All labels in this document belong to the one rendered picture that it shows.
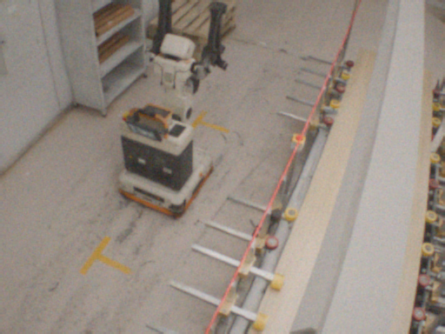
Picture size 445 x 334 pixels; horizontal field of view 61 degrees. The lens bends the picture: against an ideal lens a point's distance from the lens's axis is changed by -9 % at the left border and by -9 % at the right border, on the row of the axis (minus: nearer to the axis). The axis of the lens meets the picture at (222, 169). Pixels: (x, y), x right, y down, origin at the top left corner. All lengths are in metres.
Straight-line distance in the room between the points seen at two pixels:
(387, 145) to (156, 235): 2.98
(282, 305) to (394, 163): 1.66
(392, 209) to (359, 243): 0.08
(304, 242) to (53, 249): 2.07
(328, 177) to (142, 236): 1.60
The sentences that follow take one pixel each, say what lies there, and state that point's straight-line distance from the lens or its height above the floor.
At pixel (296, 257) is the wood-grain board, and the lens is 2.36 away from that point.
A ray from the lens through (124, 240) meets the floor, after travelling 3.49.
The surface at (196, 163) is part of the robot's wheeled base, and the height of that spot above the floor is 0.28.
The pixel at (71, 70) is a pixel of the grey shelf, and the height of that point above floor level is 0.51.
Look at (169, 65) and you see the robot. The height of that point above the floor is 1.21.
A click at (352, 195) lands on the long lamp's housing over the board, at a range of 0.66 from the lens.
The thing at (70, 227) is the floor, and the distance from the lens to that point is 3.66.
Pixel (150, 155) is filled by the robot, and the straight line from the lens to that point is 3.24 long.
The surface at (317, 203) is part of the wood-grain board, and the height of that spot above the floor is 0.90.
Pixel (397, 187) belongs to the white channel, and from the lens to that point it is 0.58.
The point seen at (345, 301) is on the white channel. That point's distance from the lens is 0.45.
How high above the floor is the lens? 2.85
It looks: 46 degrees down
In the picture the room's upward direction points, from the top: 5 degrees clockwise
